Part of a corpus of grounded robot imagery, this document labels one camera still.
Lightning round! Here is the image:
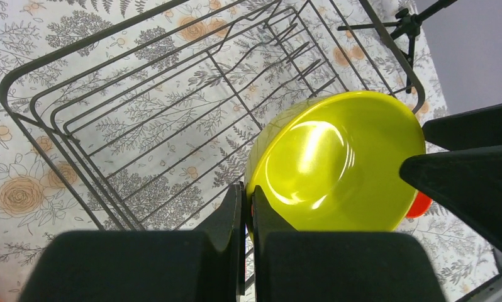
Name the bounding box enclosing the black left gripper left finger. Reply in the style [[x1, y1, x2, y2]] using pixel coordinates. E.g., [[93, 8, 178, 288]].
[[20, 183, 245, 301]]

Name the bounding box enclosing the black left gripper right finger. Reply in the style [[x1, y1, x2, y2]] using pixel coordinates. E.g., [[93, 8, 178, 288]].
[[250, 187, 445, 301]]

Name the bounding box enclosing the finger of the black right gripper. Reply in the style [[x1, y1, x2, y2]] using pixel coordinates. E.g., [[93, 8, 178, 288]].
[[422, 103, 502, 151], [399, 145, 502, 252]]

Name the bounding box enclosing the orange bowl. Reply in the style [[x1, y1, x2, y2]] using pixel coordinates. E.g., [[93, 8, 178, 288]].
[[405, 191, 433, 218]]

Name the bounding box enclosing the yellow green bowl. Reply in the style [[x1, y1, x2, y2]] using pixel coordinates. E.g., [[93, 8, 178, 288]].
[[245, 91, 426, 232]]

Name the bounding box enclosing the black microphone tripod stand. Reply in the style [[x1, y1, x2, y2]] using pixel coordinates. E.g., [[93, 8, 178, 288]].
[[337, 0, 457, 94]]

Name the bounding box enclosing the floral tablecloth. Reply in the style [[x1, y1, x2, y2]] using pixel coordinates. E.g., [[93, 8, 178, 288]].
[[0, 0, 499, 302]]

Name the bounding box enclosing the black wire dish rack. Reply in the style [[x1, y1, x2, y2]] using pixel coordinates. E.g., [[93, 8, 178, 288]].
[[0, 0, 427, 232]]

